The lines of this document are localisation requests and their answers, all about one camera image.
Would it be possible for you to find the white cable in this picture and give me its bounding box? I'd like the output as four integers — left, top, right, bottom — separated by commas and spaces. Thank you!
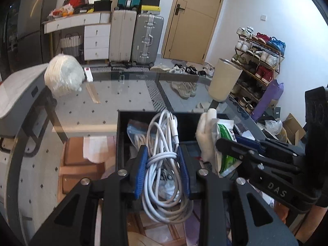
139, 108, 194, 224

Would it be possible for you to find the bagged cables clear ziplock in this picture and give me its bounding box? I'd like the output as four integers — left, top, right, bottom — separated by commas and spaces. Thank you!
127, 119, 156, 158

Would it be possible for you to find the green white packet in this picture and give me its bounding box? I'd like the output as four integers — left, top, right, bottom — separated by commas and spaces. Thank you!
211, 118, 241, 178

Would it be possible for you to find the cardboard box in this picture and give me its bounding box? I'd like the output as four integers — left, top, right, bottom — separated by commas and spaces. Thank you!
277, 113, 306, 146

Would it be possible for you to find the purple yoga mat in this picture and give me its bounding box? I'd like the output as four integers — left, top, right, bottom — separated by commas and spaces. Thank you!
251, 79, 284, 122

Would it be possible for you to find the black storage box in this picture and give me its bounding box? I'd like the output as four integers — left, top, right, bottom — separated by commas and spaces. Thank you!
115, 109, 255, 213

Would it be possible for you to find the shoe rack with shoes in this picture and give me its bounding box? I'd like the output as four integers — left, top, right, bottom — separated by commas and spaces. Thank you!
231, 26, 286, 116

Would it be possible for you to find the wooden door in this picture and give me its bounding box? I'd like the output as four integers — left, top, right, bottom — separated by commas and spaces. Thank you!
162, 0, 223, 64

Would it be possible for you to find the silver hard suitcase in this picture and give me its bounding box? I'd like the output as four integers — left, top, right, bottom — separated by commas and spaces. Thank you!
131, 13, 164, 67

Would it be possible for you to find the white drawer desk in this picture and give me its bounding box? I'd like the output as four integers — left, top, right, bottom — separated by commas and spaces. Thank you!
43, 11, 112, 63

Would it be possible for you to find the beige hard suitcase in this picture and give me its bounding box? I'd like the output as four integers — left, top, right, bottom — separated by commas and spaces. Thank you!
109, 10, 137, 63

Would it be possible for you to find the dark grey refrigerator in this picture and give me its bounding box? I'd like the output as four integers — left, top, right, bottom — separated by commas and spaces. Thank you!
6, 0, 57, 72

